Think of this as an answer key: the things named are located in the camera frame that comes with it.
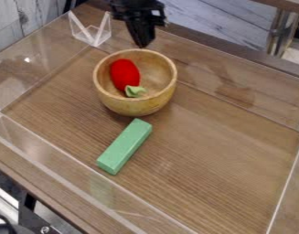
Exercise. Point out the metal table leg background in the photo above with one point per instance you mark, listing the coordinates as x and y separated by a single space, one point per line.
281 33

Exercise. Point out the light wooden bowl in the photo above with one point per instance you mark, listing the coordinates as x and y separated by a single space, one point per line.
158 79

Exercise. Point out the green rectangular block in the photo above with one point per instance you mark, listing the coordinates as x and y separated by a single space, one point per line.
124 147

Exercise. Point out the clear acrylic corner bracket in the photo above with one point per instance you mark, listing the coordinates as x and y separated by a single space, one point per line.
92 35

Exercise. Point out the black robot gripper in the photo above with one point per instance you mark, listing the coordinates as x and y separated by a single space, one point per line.
125 9

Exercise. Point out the black table frame leg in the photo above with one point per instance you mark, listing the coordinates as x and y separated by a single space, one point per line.
31 223

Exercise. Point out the clear acrylic tray wall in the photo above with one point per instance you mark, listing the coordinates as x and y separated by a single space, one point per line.
97 205

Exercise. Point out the red plush fruit green leaf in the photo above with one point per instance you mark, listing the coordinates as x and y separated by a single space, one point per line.
126 77

